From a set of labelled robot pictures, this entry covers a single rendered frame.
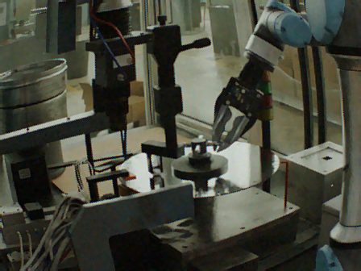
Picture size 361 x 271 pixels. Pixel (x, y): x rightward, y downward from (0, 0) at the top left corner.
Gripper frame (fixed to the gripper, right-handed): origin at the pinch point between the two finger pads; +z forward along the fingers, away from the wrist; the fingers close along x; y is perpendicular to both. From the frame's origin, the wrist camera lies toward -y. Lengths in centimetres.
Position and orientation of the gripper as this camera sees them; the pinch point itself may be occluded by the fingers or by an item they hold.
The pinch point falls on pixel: (218, 145)
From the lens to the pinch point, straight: 132.8
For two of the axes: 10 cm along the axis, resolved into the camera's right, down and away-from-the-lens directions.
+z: -4.5, 8.8, 1.5
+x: 8.8, 4.7, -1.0
